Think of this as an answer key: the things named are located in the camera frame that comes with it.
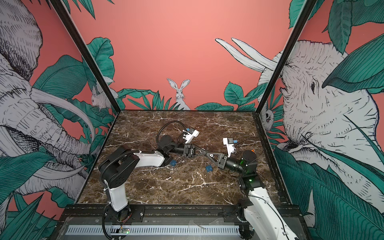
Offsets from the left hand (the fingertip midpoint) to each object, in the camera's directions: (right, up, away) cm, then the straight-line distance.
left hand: (205, 155), depth 68 cm
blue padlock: (+4, -13, +22) cm, 26 cm away
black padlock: (-1, +1, +2) cm, 2 cm away
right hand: (+1, -1, 0) cm, 1 cm away
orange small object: (+34, -3, +30) cm, 45 cm away
